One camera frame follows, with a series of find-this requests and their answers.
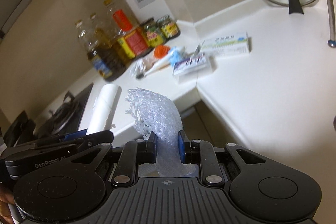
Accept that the white foam fruit net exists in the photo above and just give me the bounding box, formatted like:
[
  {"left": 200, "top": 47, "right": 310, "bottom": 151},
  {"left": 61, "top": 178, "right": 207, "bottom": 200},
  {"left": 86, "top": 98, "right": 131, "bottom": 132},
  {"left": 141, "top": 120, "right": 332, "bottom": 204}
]
[{"left": 125, "top": 88, "right": 197, "bottom": 177}]

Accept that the white paper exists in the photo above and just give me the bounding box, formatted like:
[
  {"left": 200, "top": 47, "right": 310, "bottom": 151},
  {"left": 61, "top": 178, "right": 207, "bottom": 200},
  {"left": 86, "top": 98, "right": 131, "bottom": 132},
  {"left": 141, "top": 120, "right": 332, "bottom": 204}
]
[{"left": 129, "top": 58, "right": 147, "bottom": 80}]

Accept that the white bottle brush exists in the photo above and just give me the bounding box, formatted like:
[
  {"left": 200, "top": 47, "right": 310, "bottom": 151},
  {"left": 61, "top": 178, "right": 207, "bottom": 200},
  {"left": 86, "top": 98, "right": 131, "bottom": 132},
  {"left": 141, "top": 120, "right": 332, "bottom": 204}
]
[{"left": 135, "top": 53, "right": 172, "bottom": 80}]

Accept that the blue white medicine box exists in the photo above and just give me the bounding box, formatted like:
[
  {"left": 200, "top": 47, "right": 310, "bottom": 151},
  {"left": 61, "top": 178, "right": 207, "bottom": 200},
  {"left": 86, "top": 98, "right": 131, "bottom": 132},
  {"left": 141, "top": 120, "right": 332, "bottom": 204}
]
[{"left": 173, "top": 53, "right": 214, "bottom": 84}]

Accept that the orange mesh net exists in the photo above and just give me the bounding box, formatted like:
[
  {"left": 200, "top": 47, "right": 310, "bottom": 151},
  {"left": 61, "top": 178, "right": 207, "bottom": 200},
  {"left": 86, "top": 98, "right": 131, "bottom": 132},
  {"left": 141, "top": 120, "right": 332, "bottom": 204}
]
[{"left": 153, "top": 45, "right": 170, "bottom": 59}]

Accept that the green white medicine box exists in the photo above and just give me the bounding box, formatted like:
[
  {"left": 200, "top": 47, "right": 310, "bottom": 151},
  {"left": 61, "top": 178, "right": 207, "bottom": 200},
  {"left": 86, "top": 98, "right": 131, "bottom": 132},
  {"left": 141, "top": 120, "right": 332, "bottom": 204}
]
[{"left": 199, "top": 32, "right": 250, "bottom": 57}]

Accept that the person's left hand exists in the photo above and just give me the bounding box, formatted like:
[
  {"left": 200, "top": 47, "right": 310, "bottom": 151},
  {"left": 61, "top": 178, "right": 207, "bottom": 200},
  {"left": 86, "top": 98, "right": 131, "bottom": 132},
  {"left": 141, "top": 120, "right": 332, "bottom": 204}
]
[{"left": 0, "top": 184, "right": 14, "bottom": 224}]

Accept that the black gas stove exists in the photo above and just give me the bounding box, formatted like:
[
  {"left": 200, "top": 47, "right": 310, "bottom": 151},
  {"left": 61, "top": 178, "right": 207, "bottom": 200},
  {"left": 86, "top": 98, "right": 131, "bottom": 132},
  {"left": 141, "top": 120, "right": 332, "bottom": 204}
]
[{"left": 3, "top": 84, "right": 93, "bottom": 147}]

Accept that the dark oil bottle blue label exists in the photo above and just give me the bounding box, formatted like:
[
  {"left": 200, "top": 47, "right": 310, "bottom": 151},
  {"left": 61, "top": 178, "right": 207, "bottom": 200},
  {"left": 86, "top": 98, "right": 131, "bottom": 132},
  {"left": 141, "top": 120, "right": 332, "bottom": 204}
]
[{"left": 89, "top": 12, "right": 129, "bottom": 82}]

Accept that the yellow cap sauce bottle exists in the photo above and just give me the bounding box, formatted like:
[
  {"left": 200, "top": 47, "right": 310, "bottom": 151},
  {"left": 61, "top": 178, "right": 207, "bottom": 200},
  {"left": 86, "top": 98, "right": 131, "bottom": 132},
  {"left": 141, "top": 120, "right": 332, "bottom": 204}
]
[{"left": 75, "top": 19, "right": 96, "bottom": 61}]

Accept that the soybean paste jar black lid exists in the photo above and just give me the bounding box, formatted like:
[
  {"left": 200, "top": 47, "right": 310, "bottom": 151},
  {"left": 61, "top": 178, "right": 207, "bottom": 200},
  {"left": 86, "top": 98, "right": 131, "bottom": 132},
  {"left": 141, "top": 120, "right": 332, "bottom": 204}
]
[{"left": 141, "top": 18, "right": 166, "bottom": 48}]

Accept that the small jar checkered lid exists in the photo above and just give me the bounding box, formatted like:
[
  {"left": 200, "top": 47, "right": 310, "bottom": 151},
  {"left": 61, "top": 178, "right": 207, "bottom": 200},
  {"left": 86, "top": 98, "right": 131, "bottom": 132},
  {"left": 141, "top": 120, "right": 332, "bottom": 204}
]
[{"left": 157, "top": 15, "right": 181, "bottom": 39}]

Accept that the oil bottle red handle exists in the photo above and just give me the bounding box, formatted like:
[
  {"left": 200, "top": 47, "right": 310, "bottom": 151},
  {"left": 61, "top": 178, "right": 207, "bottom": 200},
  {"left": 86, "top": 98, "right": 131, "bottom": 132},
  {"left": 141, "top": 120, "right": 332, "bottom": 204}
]
[{"left": 104, "top": 0, "right": 151, "bottom": 60}]

